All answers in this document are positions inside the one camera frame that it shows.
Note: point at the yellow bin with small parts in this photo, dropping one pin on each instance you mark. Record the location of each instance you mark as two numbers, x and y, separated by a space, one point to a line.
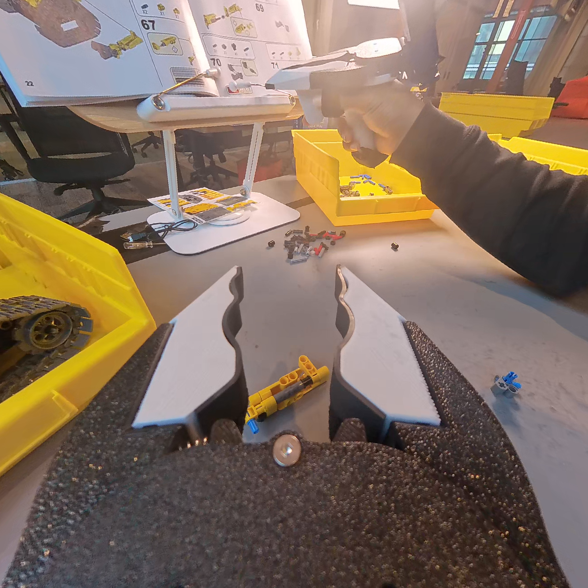
317 160

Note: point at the arched window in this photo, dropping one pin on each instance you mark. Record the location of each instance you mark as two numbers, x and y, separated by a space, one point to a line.
510 46

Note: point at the white book stand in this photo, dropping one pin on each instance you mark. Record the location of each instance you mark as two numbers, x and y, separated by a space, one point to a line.
271 216

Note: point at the yellow tracked toy vehicle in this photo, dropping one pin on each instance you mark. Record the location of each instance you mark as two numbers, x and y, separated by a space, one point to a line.
46 328

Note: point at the yellow bin with tracked model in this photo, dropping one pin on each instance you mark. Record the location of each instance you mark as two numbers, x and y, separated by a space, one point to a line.
69 257

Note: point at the person's right forearm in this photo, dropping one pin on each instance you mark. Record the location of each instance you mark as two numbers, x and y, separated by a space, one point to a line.
496 197

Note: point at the person's right hand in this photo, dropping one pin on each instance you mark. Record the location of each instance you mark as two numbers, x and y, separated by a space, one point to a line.
381 117

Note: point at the red box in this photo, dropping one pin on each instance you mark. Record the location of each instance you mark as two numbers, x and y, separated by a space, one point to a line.
262 170

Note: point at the pile of black toy pins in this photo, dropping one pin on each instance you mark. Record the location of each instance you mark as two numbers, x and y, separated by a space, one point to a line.
307 243

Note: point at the building instruction booklet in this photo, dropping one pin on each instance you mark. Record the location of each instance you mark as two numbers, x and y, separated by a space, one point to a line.
115 46

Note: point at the yellow sticker sheet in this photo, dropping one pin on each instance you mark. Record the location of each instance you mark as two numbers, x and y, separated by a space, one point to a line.
206 206

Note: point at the orange beanbag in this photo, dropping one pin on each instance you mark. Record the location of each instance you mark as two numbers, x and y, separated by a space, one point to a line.
574 99

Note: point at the long yellow bin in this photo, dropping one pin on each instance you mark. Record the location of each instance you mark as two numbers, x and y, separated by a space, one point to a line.
496 110

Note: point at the blue and grey toy connector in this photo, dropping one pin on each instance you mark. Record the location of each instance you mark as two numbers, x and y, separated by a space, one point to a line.
505 385

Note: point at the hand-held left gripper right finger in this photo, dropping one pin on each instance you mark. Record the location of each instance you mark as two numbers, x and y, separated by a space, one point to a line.
381 363

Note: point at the grey desk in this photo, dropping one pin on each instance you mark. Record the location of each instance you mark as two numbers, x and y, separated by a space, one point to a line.
459 298

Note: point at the dark office chair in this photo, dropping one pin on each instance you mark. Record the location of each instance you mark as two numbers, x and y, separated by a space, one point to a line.
206 151

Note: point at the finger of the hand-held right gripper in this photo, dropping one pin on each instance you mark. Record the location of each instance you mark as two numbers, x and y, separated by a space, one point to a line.
298 77
326 60

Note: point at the black office chair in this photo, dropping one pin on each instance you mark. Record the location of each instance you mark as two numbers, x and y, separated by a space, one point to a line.
69 147

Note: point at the loose blue and grey parts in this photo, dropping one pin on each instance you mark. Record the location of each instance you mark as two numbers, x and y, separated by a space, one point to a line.
365 186

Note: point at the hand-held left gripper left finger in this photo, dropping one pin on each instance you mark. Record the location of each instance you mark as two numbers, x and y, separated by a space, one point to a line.
193 358

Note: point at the yellow toy brick assembly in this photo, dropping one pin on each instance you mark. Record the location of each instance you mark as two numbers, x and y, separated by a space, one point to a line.
285 390

